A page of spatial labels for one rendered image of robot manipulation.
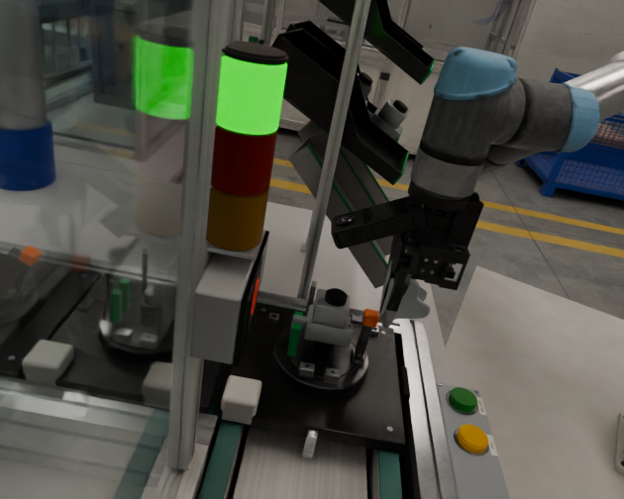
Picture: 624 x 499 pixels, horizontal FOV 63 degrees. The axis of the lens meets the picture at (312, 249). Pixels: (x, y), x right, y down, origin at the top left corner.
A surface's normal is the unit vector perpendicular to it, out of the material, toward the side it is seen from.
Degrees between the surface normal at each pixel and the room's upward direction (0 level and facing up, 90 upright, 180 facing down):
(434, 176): 90
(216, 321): 90
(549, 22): 90
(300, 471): 0
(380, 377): 0
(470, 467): 0
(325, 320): 90
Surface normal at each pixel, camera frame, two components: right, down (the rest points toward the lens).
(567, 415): 0.18, -0.85
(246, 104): 0.02, 0.50
